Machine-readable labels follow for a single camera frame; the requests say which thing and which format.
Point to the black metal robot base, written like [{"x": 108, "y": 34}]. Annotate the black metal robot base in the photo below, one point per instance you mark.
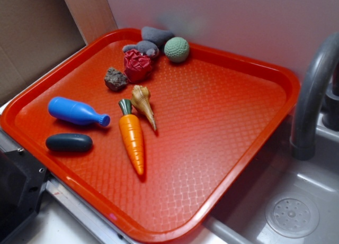
[{"x": 22, "y": 184}]

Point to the dark green plastic pickle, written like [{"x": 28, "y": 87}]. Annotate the dark green plastic pickle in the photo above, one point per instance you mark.
[{"x": 69, "y": 142}]

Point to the red plastic tray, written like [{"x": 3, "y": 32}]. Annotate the red plastic tray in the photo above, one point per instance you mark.
[{"x": 213, "y": 113}]

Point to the tan spiral seashell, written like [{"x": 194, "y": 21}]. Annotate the tan spiral seashell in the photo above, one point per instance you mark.
[{"x": 141, "y": 102}]

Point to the orange plastic carrot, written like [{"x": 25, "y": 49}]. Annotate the orange plastic carrot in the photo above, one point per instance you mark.
[{"x": 132, "y": 136}]

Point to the red crumpled paper ball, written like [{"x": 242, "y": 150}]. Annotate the red crumpled paper ball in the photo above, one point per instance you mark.
[{"x": 137, "y": 67}]

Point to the brown rock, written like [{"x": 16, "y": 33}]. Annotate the brown rock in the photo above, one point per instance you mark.
[{"x": 115, "y": 80}]

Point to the green dimpled ball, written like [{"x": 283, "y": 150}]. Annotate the green dimpled ball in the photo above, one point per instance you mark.
[{"x": 177, "y": 49}]

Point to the grey plush toy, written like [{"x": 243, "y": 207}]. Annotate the grey plush toy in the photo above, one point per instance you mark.
[{"x": 152, "y": 39}]

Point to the blue plastic bottle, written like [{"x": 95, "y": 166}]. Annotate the blue plastic bottle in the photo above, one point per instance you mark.
[{"x": 76, "y": 112}]

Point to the grey toy faucet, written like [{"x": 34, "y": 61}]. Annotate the grey toy faucet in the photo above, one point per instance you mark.
[{"x": 322, "y": 69}]

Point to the grey toy sink basin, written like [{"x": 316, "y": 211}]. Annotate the grey toy sink basin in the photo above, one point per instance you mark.
[{"x": 278, "y": 199}]

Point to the brown cardboard panel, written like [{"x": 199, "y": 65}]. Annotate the brown cardboard panel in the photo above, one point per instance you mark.
[{"x": 37, "y": 35}]

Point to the dark faucet handle knob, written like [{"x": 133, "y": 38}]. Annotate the dark faucet handle knob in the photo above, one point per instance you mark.
[{"x": 330, "y": 117}]

